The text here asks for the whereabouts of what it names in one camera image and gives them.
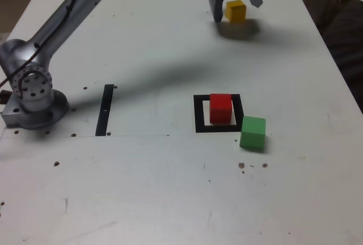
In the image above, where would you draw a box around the yellow cube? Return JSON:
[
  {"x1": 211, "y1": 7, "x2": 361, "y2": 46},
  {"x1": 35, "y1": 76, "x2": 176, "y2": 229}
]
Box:
[{"x1": 226, "y1": 0, "x2": 247, "y2": 24}]

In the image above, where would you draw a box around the red cube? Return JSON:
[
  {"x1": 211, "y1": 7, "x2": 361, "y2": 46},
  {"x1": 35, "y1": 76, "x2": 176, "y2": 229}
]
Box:
[{"x1": 209, "y1": 93, "x2": 233, "y2": 124}]

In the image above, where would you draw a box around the green cube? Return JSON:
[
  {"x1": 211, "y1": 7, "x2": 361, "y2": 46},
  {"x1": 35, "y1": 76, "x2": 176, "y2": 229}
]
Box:
[{"x1": 239, "y1": 116, "x2": 267, "y2": 151}]

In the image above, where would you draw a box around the black tape square outline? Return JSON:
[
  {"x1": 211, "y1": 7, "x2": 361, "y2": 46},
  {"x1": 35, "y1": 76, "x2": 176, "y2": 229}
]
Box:
[{"x1": 193, "y1": 94, "x2": 244, "y2": 134}]

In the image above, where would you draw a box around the person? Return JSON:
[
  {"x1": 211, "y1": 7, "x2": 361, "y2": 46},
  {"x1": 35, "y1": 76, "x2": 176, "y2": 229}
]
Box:
[{"x1": 324, "y1": 0, "x2": 363, "y2": 87}]

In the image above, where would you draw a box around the black tape strip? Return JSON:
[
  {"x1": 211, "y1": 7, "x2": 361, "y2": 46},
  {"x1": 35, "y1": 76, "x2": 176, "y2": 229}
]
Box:
[{"x1": 95, "y1": 84, "x2": 115, "y2": 137}]

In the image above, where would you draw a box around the white metal frame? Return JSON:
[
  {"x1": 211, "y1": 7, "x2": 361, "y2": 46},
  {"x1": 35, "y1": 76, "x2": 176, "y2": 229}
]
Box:
[{"x1": 307, "y1": 0, "x2": 355, "y2": 27}]

